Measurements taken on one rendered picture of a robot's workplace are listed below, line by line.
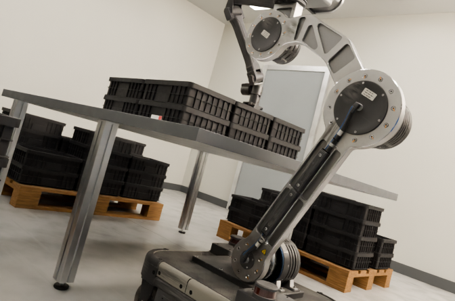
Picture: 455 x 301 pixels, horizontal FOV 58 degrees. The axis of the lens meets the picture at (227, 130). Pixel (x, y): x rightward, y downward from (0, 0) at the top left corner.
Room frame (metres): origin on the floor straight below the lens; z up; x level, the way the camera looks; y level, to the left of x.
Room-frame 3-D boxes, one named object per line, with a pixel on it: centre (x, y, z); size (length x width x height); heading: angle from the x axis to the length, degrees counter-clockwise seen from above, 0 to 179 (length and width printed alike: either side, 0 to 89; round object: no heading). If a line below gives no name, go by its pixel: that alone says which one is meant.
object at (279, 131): (2.47, -0.21, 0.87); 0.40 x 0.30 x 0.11; 43
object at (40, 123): (3.25, 1.49, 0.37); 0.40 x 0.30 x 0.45; 137
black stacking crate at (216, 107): (2.06, 0.24, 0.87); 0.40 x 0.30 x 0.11; 43
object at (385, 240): (3.32, -1.28, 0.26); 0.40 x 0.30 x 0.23; 47
